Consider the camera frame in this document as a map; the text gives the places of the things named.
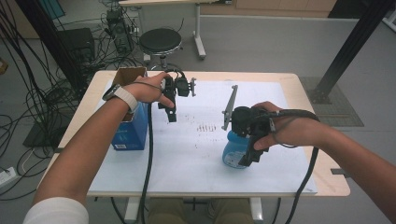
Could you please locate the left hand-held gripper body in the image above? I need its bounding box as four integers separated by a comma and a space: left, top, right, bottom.
157, 74, 197, 110

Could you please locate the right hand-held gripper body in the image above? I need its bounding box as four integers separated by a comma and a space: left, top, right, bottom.
220, 84, 276, 147

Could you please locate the blue bottle with white cap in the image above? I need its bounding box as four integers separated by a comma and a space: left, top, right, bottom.
221, 130, 250, 170

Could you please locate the person's left hand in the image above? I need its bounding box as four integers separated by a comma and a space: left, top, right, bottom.
123, 71, 176, 110

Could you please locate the person's right hand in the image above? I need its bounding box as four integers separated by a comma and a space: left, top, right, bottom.
251, 101, 329, 152

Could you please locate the blue open cardboard box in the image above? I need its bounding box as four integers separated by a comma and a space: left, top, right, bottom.
110, 66, 150, 151

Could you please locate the smartwatch with white band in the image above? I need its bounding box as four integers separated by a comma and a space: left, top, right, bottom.
102, 83, 140, 115

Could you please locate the white table mat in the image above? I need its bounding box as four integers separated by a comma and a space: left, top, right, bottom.
88, 78, 318, 197

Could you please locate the black round stool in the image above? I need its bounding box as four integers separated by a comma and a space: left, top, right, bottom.
138, 27, 183, 71

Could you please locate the white table leg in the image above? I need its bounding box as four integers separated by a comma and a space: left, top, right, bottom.
248, 196, 264, 222
123, 196, 142, 224

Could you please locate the white desk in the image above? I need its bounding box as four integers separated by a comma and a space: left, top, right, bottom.
118, 0, 233, 61

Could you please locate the person's right leg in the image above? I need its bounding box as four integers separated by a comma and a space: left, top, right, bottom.
214, 198, 255, 224

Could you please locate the person's leg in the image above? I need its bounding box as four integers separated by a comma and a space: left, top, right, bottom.
147, 198, 189, 224
214, 198, 255, 224

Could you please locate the grey floor mat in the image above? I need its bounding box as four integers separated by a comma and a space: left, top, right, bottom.
299, 76, 365, 128

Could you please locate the person's left leg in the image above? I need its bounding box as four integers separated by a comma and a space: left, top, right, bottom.
147, 198, 189, 224

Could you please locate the black box case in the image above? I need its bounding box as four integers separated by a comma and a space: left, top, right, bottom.
57, 27, 96, 63

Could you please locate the white sleeve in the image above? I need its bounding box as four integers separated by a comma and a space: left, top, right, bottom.
22, 196, 91, 224

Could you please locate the white power strip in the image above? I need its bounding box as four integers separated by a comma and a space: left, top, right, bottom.
0, 166, 19, 189

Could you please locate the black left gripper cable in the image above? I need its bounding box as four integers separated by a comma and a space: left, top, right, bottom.
138, 68, 188, 224

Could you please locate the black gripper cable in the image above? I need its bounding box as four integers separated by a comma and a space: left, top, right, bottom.
138, 68, 188, 224
264, 108, 321, 224

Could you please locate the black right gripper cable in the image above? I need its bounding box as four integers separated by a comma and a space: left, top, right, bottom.
264, 108, 321, 224

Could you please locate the black slanted stand post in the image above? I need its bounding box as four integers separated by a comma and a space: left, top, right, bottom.
310, 0, 396, 105

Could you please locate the black metal post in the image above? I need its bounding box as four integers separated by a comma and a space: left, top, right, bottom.
14, 0, 86, 91

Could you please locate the tangle of black cables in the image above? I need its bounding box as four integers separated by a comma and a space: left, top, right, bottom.
0, 0, 148, 202

